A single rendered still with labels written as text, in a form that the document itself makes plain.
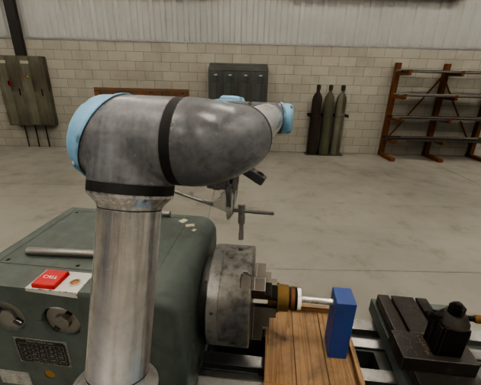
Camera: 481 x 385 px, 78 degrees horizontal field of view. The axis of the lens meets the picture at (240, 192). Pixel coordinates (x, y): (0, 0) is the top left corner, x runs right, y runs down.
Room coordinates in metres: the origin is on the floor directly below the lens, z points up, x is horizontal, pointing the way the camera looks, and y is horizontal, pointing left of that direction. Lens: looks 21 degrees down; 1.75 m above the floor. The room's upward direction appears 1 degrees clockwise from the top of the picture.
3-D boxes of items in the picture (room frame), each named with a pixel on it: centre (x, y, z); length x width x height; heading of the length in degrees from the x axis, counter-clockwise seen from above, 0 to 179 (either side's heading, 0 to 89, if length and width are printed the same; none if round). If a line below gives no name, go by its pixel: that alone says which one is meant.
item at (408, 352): (0.66, -0.58, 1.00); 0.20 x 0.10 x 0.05; 84
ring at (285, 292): (0.78, -0.14, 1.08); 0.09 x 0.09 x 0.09; 84
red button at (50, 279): (0.62, 0.47, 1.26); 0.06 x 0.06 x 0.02; 84
